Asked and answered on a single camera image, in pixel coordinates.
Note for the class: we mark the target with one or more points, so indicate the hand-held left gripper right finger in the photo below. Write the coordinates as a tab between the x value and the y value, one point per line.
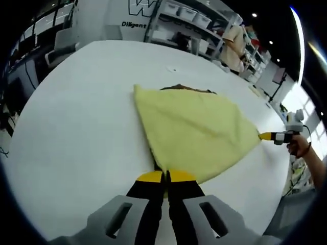
184	209

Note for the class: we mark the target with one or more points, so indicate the beige cloth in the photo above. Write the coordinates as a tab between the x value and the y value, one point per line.
255	90

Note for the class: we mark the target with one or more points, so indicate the white cloth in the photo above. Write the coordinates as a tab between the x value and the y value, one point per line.
222	67

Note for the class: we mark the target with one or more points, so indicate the grey metal shelving unit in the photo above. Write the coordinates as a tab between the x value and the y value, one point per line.
204	33

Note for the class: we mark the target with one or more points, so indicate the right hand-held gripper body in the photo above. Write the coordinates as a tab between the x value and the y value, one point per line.
295	121

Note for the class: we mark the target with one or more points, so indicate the table socket strip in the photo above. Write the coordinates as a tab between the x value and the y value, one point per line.
171	69

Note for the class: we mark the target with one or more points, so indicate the black tripod stand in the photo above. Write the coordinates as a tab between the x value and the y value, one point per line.
279	85

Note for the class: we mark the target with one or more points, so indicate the yellow garment with dark sleeves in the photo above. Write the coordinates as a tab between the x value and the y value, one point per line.
189	127

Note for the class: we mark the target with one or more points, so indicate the white storage bin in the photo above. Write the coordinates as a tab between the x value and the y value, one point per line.
188	12
172	7
203	19

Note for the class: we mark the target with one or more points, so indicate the black office chair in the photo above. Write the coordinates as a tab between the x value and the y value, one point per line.
184	40

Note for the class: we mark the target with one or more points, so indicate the person's right hand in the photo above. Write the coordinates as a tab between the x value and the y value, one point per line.
297	145

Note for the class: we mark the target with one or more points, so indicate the grey cabinet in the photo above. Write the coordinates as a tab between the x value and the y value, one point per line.
113	32

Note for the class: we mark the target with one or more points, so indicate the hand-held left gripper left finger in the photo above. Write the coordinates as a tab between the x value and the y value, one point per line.
150	209

